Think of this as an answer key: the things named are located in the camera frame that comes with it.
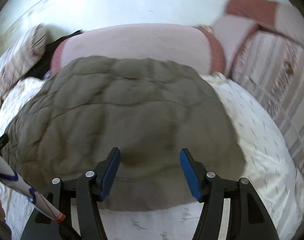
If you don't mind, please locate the upper pink red cushion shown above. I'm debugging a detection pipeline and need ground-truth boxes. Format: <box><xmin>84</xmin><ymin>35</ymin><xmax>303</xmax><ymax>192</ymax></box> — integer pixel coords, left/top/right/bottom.
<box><xmin>224</xmin><ymin>0</ymin><xmax>304</xmax><ymax>45</ymax></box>

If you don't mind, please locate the olive quilted hooded jacket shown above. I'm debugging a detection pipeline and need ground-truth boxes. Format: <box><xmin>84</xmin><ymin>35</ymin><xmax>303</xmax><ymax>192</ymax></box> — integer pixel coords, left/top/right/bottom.
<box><xmin>1</xmin><ymin>56</ymin><xmax>245</xmax><ymax>211</ymax></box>

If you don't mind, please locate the black garment behind pillows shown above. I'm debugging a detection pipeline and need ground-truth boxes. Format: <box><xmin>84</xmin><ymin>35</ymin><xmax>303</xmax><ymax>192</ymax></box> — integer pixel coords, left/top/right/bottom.
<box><xmin>23</xmin><ymin>30</ymin><xmax>83</xmax><ymax>80</ymax></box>

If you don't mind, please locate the small striped floral pillow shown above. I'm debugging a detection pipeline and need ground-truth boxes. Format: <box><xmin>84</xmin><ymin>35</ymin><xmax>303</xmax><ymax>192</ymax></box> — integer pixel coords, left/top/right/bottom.
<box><xmin>0</xmin><ymin>24</ymin><xmax>47</xmax><ymax>108</ymax></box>

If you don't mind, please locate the pink red-edged square cushion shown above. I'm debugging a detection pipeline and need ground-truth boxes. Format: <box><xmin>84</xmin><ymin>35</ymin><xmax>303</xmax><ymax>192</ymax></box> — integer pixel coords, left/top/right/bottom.
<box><xmin>213</xmin><ymin>15</ymin><xmax>260</xmax><ymax>76</ymax></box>

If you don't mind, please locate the white blue-marked cable sleeve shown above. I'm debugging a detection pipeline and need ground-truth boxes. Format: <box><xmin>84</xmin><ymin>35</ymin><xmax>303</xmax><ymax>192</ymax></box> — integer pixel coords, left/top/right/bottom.
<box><xmin>0</xmin><ymin>146</ymin><xmax>66</xmax><ymax>223</ymax></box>

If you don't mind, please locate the white leaf-print bed sheet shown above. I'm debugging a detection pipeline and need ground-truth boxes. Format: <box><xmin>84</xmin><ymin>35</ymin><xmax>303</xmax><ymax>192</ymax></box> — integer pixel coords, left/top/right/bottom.
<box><xmin>0</xmin><ymin>73</ymin><xmax>304</xmax><ymax>239</ymax></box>

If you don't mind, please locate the pink bolster with red ends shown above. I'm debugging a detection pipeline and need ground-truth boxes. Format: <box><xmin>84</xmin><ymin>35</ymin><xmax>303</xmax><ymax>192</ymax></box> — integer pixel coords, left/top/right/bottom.
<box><xmin>51</xmin><ymin>23</ymin><xmax>226</xmax><ymax>75</ymax></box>

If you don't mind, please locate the large striped floral cushion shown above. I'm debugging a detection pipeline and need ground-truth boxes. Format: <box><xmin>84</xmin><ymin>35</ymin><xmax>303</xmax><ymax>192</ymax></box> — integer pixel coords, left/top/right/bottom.
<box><xmin>232</xmin><ymin>31</ymin><xmax>304</xmax><ymax>178</ymax></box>

